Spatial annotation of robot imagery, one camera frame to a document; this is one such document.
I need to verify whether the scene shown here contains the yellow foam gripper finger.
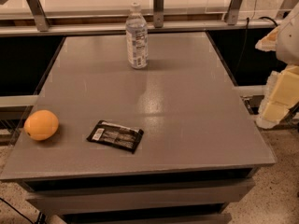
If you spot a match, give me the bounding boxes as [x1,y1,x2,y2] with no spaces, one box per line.
[255,27,279,51]
[256,64,299,129]

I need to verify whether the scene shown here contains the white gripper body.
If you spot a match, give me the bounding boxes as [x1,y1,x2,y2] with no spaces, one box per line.
[276,4,299,65]

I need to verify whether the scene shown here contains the clear plastic water bottle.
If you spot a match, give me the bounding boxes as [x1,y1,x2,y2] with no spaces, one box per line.
[125,2,149,69]

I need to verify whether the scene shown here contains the black rxbar chocolate wrapper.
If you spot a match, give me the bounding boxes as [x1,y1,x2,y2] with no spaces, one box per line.
[87,120,144,154]

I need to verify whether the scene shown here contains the grey drawer cabinet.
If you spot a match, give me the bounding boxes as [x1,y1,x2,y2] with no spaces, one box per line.
[18,167,256,224]

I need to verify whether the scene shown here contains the orange fruit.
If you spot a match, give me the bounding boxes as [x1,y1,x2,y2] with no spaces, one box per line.
[23,110,59,141]

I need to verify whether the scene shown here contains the black cable on right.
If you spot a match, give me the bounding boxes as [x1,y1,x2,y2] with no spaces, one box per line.
[235,16,279,77]

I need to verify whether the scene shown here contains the right metal rail bracket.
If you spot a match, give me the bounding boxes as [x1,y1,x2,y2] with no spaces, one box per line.
[224,0,243,25]

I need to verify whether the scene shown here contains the metal rail bracket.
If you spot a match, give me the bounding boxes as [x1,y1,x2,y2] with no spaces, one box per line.
[26,0,50,32]
[224,0,243,25]
[153,0,164,28]

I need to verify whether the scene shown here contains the middle metal rail bracket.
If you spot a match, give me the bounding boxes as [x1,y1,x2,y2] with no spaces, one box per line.
[153,0,164,28]

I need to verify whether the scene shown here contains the left metal rail bracket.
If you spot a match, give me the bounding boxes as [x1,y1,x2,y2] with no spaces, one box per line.
[26,0,50,32]

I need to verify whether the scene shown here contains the black cable on floor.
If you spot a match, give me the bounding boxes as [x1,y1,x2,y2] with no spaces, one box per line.
[0,197,48,224]

